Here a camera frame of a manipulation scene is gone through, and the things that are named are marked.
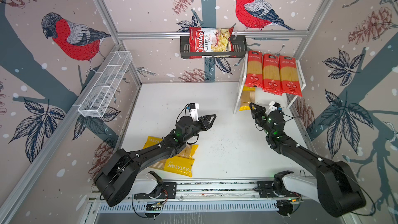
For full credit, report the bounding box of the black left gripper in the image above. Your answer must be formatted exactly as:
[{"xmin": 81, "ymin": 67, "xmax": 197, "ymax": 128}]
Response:
[{"xmin": 183, "ymin": 113, "xmax": 216, "ymax": 143}]

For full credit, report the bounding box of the yellow pasta bag top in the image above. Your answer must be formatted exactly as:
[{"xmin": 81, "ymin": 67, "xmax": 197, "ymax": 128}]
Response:
[{"xmin": 239, "ymin": 86, "xmax": 256, "ymax": 111}]

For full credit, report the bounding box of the red spaghetti bag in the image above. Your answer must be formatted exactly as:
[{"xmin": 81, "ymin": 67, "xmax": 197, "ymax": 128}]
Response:
[
  {"xmin": 262, "ymin": 54, "xmax": 282, "ymax": 95},
  {"xmin": 279, "ymin": 56, "xmax": 302, "ymax": 97},
  {"xmin": 245, "ymin": 50, "xmax": 263, "ymax": 88}
]

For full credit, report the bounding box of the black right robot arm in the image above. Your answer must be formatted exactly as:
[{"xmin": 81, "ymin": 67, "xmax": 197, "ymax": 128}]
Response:
[{"xmin": 249, "ymin": 103, "xmax": 366, "ymax": 217}]

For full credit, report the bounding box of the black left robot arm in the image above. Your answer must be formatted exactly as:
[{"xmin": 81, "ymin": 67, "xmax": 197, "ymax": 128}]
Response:
[{"xmin": 94, "ymin": 114, "xmax": 217, "ymax": 207}]

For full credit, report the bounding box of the yellow Pastatime pasta bag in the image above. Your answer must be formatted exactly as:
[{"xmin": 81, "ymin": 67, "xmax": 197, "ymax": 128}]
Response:
[{"xmin": 150, "ymin": 156, "xmax": 194, "ymax": 177}]

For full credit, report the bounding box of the red cassava chips bag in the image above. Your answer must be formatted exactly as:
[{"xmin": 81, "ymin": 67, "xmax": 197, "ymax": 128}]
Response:
[{"xmin": 189, "ymin": 27, "xmax": 234, "ymax": 53}]

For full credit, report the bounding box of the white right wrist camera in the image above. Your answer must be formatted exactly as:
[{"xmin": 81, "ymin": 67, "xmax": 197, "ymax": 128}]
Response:
[{"xmin": 267, "ymin": 101, "xmax": 282, "ymax": 113}]

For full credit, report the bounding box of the black wall basket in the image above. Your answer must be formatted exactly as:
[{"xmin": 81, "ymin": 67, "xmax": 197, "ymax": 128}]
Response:
[{"xmin": 180, "ymin": 35, "xmax": 248, "ymax": 59}]

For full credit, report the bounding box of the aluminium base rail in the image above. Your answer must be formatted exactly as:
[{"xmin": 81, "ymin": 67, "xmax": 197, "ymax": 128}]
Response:
[{"xmin": 123, "ymin": 174, "xmax": 321, "ymax": 201}]

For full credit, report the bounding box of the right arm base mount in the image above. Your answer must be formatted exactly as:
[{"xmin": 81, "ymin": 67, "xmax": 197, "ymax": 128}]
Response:
[{"xmin": 254, "ymin": 181, "xmax": 302, "ymax": 199}]

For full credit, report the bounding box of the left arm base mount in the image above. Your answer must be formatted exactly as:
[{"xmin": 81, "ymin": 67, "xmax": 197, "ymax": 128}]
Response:
[{"xmin": 134, "ymin": 182, "xmax": 177, "ymax": 200}]

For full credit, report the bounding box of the white wire mesh basket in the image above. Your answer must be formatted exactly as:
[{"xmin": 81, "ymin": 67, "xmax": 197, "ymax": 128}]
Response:
[{"xmin": 78, "ymin": 51, "xmax": 132, "ymax": 118}]

